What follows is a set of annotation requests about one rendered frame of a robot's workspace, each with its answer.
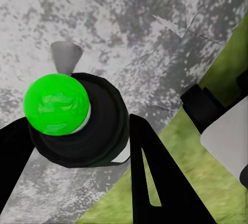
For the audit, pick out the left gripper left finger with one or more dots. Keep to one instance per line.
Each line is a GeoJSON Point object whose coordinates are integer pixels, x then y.
{"type": "Point", "coordinates": [16, 148]}

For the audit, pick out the insectifuge atomizer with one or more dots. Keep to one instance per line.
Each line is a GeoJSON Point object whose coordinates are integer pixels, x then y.
{"type": "Point", "coordinates": [77, 120]}

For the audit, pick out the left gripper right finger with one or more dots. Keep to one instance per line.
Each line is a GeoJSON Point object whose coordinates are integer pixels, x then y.
{"type": "Point", "coordinates": [180, 203]}

